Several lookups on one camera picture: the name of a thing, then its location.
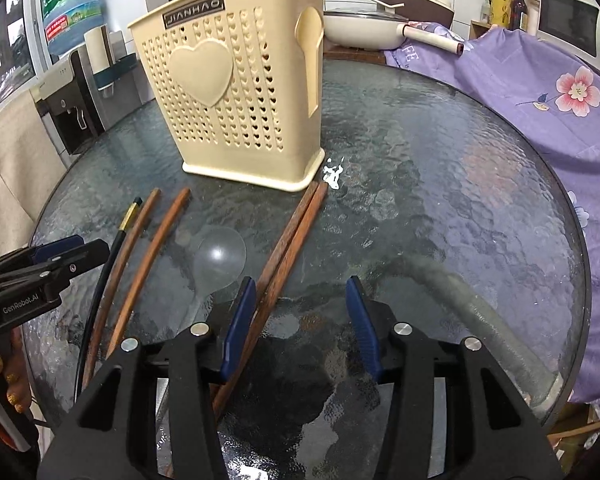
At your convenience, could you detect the round glass table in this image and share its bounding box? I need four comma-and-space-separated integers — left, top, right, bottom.
33, 61, 591, 479

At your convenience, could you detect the beige plastic utensil holder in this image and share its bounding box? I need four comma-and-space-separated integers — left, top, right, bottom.
129, 0, 325, 192

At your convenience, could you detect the dark wooden counter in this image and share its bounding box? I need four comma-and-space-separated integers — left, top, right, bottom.
323, 39, 386, 65

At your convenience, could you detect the water dispenser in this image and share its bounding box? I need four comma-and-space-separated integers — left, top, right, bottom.
32, 44, 140, 156

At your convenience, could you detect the brown glass bottle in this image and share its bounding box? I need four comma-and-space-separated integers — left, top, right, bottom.
509, 0, 528, 30

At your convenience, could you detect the brown chopstick on table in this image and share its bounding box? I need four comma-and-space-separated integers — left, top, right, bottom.
206, 179, 322, 401

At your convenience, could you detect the purple floral cloth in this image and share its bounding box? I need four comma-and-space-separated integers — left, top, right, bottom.
385, 27, 600, 403

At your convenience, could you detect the hand with yellow nails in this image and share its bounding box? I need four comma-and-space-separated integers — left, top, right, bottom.
0, 327, 32, 414

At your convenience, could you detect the brown white rice cooker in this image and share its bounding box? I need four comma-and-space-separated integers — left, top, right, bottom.
379, 0, 454, 28

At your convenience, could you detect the paper cup stack holder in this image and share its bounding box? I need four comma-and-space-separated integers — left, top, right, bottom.
84, 25, 137, 99

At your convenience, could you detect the clear plastic spoon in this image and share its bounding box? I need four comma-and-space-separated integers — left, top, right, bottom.
163, 226, 247, 339

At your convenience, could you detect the white pan with lid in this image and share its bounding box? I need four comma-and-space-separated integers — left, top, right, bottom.
322, 8, 465, 58

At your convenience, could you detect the blue water jug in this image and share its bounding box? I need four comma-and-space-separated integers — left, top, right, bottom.
41, 0, 105, 58

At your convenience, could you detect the beige cloth cover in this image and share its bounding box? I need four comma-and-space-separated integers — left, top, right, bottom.
0, 91, 66, 256

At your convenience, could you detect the white microwave oven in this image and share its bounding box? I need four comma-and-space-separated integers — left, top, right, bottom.
536, 0, 600, 72

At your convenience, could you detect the window with frame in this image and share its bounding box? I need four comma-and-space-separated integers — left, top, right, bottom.
0, 0, 46, 109

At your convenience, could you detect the black gold tipped chopstick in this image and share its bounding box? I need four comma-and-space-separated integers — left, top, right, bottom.
73, 197, 143, 401

